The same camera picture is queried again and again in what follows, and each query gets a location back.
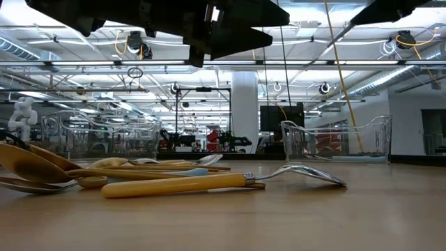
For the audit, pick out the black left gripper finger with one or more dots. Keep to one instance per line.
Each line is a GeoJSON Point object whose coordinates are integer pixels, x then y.
{"type": "Point", "coordinates": [251, 12]}
{"type": "Point", "coordinates": [240, 42]}

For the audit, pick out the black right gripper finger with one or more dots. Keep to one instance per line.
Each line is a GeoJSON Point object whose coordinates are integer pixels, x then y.
{"type": "Point", "coordinates": [393, 8]}

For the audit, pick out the large gold spoon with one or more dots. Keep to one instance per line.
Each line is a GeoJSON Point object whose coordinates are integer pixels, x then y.
{"type": "Point", "coordinates": [61, 161]}

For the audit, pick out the wooden spoon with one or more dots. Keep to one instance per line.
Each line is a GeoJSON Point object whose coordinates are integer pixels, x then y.
{"type": "Point", "coordinates": [28, 164]}

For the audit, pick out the black background robot arm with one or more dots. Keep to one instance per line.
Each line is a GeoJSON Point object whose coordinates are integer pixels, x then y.
{"type": "Point", "coordinates": [237, 142]}
{"type": "Point", "coordinates": [176, 139]}

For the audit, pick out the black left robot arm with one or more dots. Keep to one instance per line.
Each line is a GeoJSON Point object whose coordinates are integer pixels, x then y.
{"type": "Point", "coordinates": [66, 12]}

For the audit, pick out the black monitor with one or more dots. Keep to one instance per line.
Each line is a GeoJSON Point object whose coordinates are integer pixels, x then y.
{"type": "Point", "coordinates": [278, 118]}

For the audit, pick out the clear plastic bin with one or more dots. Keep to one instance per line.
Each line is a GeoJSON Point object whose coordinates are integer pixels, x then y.
{"type": "Point", "coordinates": [104, 136]}
{"type": "Point", "coordinates": [348, 139]}

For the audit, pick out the white robot figure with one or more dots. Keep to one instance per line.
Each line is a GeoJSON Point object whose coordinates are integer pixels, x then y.
{"type": "Point", "coordinates": [22, 118]}

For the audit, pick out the black frame stand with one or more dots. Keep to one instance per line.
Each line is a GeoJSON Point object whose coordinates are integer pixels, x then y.
{"type": "Point", "coordinates": [203, 90]}

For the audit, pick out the silver ceiling duct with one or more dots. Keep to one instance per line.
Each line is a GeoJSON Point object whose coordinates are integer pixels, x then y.
{"type": "Point", "coordinates": [383, 78]}
{"type": "Point", "coordinates": [21, 52]}

